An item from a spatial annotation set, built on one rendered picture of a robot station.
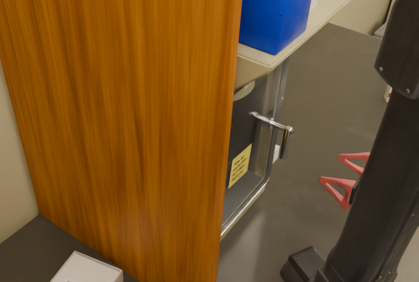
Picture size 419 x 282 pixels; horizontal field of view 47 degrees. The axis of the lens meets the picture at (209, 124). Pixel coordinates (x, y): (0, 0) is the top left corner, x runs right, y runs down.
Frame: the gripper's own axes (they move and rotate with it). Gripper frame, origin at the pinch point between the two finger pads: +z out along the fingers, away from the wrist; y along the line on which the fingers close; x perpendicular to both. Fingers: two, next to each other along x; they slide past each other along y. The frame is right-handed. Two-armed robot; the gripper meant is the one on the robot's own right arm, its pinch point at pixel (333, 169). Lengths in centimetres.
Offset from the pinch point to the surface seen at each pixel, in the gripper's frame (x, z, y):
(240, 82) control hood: -31.9, 7.0, 29.5
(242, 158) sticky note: -4.5, 14.9, 13.7
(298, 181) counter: 18.8, 12.6, -13.1
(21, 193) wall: 12, 60, 38
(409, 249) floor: 111, -13, -104
